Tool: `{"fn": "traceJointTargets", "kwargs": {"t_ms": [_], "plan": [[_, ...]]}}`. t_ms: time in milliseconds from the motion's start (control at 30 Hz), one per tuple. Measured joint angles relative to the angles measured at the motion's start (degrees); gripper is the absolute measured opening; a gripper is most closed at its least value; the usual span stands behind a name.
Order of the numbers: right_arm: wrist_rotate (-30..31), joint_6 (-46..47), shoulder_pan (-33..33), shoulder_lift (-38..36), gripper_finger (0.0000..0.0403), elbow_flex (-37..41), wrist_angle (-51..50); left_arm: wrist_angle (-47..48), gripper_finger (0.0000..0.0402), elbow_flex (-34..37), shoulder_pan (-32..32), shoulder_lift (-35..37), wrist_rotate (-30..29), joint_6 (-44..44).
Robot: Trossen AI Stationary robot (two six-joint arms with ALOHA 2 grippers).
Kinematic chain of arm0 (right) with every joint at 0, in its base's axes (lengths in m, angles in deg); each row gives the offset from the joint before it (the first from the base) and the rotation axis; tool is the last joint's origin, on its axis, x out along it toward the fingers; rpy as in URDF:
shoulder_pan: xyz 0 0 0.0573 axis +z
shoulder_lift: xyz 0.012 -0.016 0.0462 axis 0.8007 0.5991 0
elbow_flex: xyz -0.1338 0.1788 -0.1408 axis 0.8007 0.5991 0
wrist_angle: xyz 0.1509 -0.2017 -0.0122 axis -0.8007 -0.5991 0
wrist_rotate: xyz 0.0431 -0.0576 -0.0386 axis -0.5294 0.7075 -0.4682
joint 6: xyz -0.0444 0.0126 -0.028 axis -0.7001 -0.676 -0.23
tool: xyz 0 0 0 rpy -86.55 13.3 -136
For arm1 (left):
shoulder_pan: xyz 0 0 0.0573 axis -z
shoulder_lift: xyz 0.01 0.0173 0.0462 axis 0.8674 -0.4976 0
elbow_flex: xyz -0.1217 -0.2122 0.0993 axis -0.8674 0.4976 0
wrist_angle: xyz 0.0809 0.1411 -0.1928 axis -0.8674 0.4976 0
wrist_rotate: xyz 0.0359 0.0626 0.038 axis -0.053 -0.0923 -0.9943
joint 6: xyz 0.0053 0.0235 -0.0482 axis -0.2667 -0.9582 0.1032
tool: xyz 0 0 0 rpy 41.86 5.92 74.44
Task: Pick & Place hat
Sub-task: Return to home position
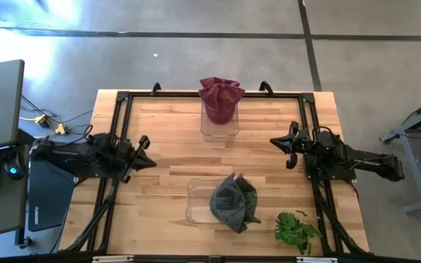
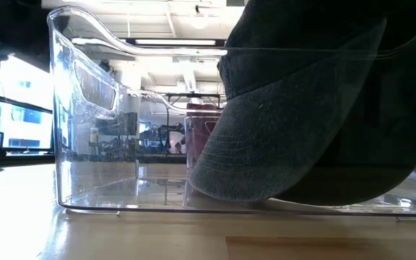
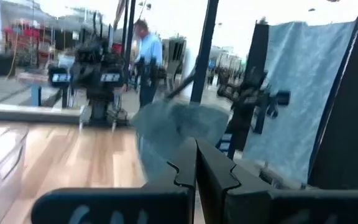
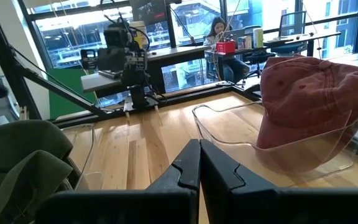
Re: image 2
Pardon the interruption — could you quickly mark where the maroon baseball cap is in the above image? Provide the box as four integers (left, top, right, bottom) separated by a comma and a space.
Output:
185, 103, 227, 164

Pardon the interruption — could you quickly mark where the dark blue-grey baseball cap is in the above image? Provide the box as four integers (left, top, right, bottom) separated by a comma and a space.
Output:
188, 0, 416, 207

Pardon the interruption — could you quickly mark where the clear plastic bin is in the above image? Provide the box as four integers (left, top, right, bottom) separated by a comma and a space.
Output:
47, 5, 416, 220
126, 89, 227, 209

